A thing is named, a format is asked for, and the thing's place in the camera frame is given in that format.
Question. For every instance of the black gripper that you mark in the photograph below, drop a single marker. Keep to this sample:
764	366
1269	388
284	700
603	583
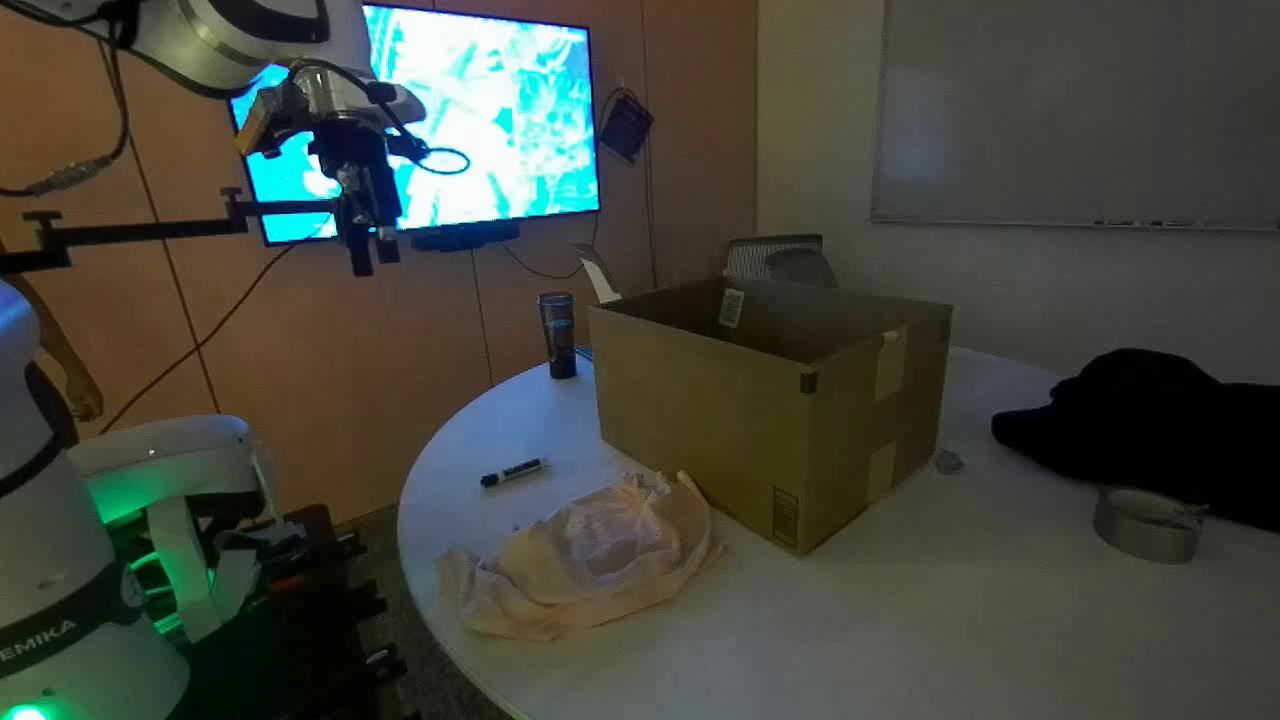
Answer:
356	167

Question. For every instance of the black marker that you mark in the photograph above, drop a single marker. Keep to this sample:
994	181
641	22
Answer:
512	473

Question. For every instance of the peach shirt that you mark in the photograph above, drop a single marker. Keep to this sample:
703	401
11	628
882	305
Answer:
603	560

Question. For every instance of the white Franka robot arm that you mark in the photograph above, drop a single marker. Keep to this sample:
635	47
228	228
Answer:
55	587

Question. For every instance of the open cardboard box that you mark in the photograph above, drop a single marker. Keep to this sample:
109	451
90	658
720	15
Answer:
720	415

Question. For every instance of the black bar under TV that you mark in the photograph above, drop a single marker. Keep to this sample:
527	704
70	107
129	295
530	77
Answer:
467	239

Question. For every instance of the dark spray can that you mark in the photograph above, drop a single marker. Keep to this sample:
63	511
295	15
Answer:
559	336

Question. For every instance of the black equipment stand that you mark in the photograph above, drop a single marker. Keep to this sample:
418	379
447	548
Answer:
302	624

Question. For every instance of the grey chair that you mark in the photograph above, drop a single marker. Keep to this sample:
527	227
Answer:
781	262

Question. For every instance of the small grey object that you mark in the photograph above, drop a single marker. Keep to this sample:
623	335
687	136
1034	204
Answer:
948	461

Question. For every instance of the whiteboard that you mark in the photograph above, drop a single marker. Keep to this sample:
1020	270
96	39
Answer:
1080	107

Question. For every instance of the black garment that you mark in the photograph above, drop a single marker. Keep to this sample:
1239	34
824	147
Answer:
1162	425

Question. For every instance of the grey tape roll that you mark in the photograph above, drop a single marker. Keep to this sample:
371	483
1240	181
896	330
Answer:
1144	528

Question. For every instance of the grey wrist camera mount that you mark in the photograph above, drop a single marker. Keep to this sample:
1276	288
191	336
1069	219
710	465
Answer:
335	96

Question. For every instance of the wall-mounted TV screen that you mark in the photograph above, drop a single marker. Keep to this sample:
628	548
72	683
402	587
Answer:
506	123

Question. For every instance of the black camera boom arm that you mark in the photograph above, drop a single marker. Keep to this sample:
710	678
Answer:
133	232

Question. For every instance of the black wall device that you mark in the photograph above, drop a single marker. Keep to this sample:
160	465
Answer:
624	126

